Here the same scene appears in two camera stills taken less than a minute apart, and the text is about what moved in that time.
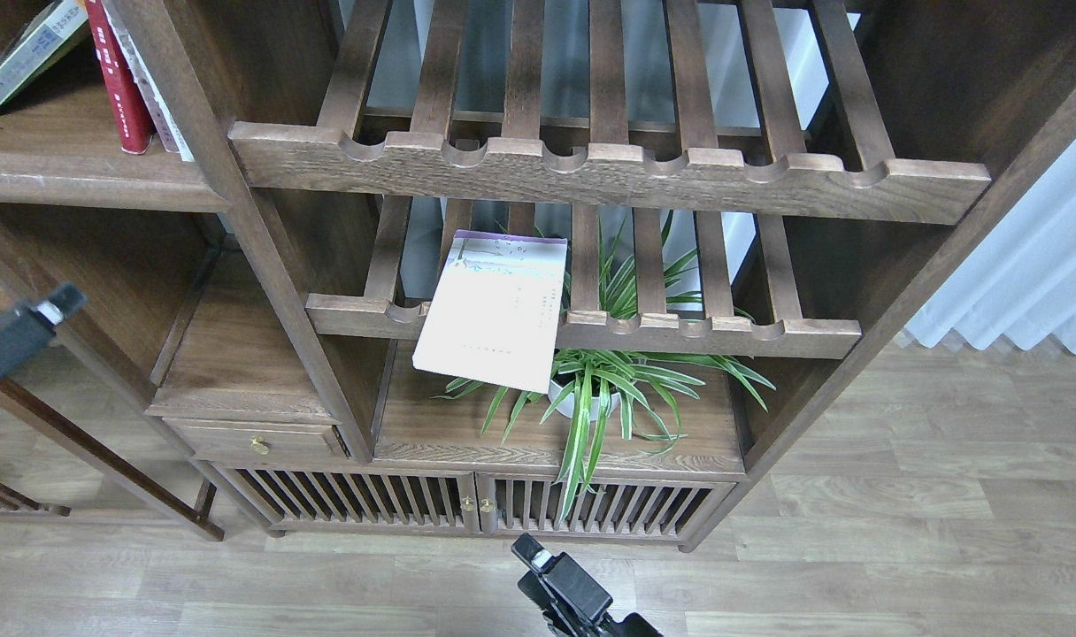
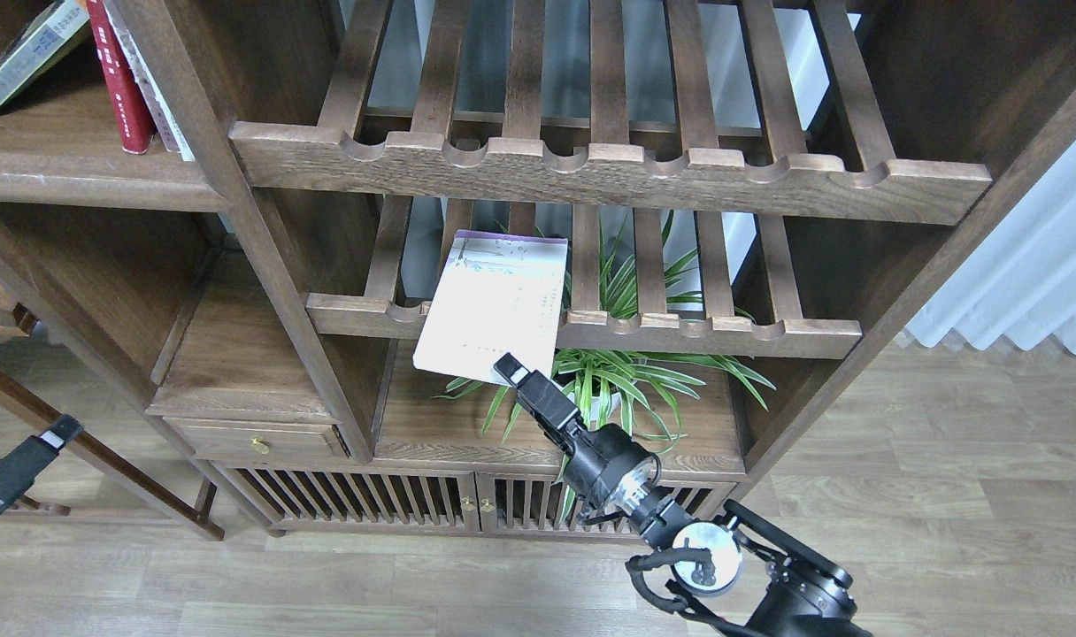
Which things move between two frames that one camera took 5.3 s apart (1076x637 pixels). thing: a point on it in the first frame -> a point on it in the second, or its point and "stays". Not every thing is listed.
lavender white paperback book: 494,314 stays
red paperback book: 133,118 stays
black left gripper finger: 0,344 -> 8,479
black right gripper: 585,594 -> 616,477
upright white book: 156,111 stays
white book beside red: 133,119 stays
